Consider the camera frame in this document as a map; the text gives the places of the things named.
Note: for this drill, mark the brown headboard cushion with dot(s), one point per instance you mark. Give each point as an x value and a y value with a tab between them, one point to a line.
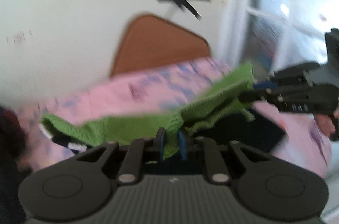
150	41

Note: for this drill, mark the dark clothes pile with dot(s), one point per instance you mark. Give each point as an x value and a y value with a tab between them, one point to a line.
12	146

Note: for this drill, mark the green navy striped sweater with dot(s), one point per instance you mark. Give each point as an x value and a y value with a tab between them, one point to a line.
216	113

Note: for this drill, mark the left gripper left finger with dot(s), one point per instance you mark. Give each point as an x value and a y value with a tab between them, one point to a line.
82	185

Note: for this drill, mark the right hand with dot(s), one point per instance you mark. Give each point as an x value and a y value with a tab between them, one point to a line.
325	125

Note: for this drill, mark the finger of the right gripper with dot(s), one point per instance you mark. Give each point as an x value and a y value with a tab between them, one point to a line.
264	85
255	95

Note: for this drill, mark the white window frame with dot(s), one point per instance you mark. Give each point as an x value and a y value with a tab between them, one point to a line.
274	34

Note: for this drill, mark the pink floral bedsheet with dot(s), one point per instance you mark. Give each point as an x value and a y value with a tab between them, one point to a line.
153	91

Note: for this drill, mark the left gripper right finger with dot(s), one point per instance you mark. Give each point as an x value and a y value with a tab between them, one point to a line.
265	185

